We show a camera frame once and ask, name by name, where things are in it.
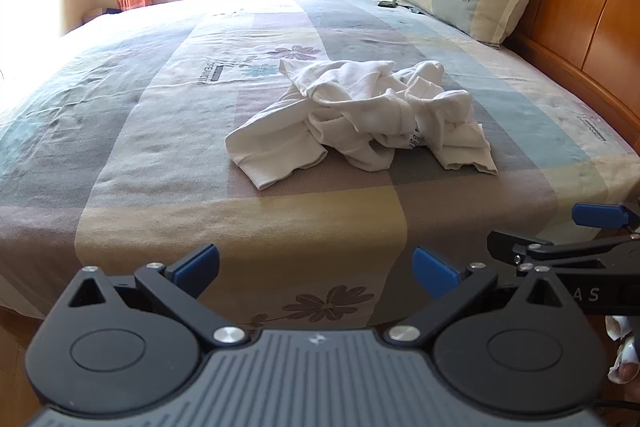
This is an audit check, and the bed with patchwork sheet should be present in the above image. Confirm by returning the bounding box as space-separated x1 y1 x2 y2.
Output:
0 0 640 333

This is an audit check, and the white printed sweatshirt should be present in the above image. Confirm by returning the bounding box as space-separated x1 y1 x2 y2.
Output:
225 59 498 192

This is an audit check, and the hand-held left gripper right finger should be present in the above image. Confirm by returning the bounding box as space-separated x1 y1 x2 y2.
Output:
382 246 572 353

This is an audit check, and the person's right hand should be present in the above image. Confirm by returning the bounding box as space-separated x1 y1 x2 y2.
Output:
604 315 640 386

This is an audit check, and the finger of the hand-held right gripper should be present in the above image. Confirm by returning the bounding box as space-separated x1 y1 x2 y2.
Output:
571 202 640 230
487 230 640 269

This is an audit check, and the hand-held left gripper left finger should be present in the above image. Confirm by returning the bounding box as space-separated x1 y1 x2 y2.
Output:
64 243 250 351

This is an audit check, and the wooden headboard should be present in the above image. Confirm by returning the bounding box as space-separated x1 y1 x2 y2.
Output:
430 0 640 168

